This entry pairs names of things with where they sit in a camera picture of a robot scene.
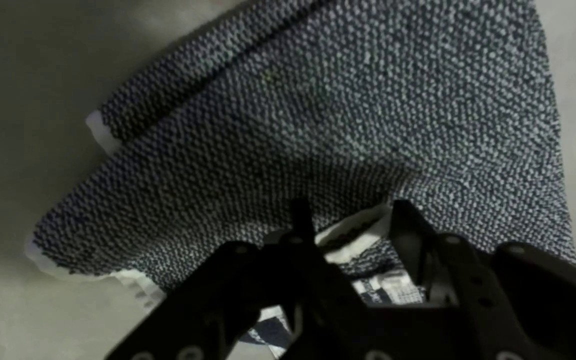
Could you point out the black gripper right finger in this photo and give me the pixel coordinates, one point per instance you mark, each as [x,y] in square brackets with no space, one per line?
[521,301]

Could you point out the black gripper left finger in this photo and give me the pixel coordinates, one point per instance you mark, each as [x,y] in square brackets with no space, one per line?
[235,301]

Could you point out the gray striped towel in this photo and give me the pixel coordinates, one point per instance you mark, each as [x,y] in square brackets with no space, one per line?
[335,101]

